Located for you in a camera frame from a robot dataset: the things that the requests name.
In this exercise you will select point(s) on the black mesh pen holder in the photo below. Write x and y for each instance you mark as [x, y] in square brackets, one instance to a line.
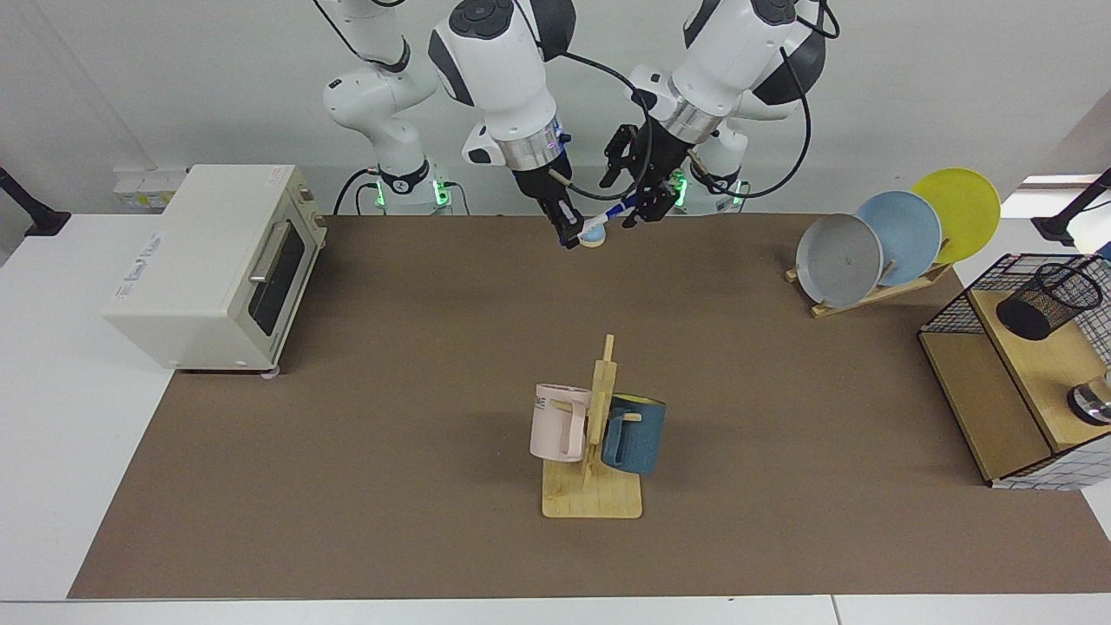
[1028, 317]

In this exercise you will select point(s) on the pale toaster oven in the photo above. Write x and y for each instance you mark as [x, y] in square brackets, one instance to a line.
[200, 260]

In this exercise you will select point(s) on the brown table cloth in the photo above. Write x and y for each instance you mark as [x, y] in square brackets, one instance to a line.
[391, 434]

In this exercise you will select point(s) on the blue and white marker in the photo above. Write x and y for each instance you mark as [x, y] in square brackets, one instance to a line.
[612, 211]

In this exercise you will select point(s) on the shiny metal cup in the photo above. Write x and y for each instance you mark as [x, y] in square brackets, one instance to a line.
[1092, 404]

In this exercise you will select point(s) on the small blue round thing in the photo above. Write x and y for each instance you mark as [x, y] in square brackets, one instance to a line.
[594, 238]

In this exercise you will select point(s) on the yellow plate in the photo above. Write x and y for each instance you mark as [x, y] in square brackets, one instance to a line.
[963, 208]

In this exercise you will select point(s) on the grey plate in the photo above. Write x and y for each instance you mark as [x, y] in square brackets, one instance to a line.
[838, 260]

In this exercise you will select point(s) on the pink mug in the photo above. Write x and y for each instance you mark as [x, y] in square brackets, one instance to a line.
[548, 430]

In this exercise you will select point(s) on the wooden cup stand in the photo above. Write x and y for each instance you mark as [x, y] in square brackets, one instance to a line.
[599, 499]

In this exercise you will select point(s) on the dark teal mug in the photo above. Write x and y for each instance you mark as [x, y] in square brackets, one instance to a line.
[642, 438]

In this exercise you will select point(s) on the light blue plate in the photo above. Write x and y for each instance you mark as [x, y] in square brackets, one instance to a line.
[907, 230]

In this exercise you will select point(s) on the black clamp stand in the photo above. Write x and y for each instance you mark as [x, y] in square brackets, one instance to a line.
[1055, 227]
[43, 221]

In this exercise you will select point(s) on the wooden plate rack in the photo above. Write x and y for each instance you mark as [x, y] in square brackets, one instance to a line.
[903, 285]

